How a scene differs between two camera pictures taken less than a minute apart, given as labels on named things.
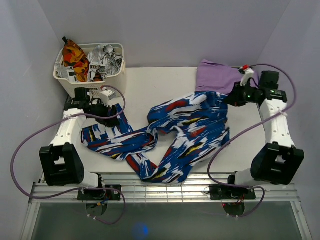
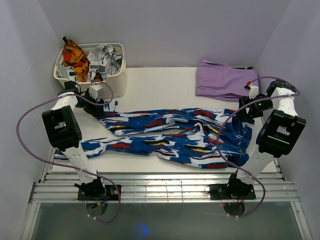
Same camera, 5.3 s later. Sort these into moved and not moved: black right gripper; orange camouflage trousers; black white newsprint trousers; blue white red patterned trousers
Moved: black right gripper; blue white red patterned trousers
Not moved: orange camouflage trousers; black white newsprint trousers
